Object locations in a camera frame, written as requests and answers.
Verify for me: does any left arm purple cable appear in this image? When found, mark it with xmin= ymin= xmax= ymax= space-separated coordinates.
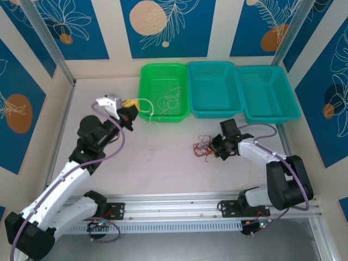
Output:
xmin=9 ymin=102 xmax=127 ymax=261

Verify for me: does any left circuit board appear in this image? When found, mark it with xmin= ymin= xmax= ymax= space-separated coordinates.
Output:
xmin=87 ymin=221 xmax=111 ymax=232

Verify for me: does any white slotted cable duct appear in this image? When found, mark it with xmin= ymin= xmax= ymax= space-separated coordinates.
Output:
xmin=55 ymin=220 xmax=243 ymax=235

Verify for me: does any thin black cable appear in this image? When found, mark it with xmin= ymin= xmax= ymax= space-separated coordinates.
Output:
xmin=201 ymin=138 xmax=218 ymax=157

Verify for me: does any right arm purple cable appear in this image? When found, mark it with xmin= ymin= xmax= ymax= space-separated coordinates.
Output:
xmin=238 ymin=123 xmax=311 ymax=238

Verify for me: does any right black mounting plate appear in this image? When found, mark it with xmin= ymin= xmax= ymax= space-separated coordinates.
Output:
xmin=218 ymin=200 xmax=271 ymax=219

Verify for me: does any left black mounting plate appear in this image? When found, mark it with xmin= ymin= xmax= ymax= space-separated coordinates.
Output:
xmin=75 ymin=202 xmax=126 ymax=221

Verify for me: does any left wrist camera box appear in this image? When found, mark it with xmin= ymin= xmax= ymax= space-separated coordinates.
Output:
xmin=95 ymin=93 xmax=122 ymax=121

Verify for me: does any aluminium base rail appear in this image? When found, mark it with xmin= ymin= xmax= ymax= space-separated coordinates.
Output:
xmin=23 ymin=191 xmax=323 ymax=224

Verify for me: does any aluminium side rail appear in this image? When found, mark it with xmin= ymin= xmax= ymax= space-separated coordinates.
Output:
xmin=43 ymin=80 xmax=78 ymax=191

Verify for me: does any right circuit board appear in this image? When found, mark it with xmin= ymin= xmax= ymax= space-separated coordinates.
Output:
xmin=241 ymin=220 xmax=273 ymax=236

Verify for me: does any grey metal sheet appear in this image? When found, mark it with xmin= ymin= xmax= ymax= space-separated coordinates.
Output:
xmin=26 ymin=217 xmax=328 ymax=261

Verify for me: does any green plastic basket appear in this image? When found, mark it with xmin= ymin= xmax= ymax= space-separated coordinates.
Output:
xmin=135 ymin=63 xmax=191 ymax=123

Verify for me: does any black mounting plate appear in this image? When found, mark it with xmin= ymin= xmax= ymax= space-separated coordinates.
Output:
xmin=75 ymin=202 xmax=126 ymax=221
xmin=218 ymin=200 xmax=271 ymax=219

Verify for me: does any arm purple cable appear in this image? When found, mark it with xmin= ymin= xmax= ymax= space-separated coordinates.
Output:
xmin=9 ymin=102 xmax=127 ymax=261
xmin=238 ymin=123 xmax=311 ymax=238

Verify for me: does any aluminium frame post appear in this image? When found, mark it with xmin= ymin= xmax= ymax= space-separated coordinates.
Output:
xmin=18 ymin=0 xmax=77 ymax=85
xmin=271 ymin=0 xmax=313 ymax=68

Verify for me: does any thin cream cable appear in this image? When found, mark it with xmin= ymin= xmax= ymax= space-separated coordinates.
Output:
xmin=156 ymin=85 xmax=184 ymax=117
xmin=135 ymin=97 xmax=160 ymax=126

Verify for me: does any teal plastic basket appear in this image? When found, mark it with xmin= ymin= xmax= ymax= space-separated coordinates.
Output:
xmin=186 ymin=61 xmax=245 ymax=120
xmin=235 ymin=65 xmax=301 ymax=125

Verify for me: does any circuit board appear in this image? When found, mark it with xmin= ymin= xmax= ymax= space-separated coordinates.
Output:
xmin=87 ymin=221 xmax=111 ymax=232
xmin=241 ymin=220 xmax=273 ymax=236

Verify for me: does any thin purple cable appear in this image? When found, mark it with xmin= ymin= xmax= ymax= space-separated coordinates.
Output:
xmin=197 ymin=134 xmax=214 ymax=162

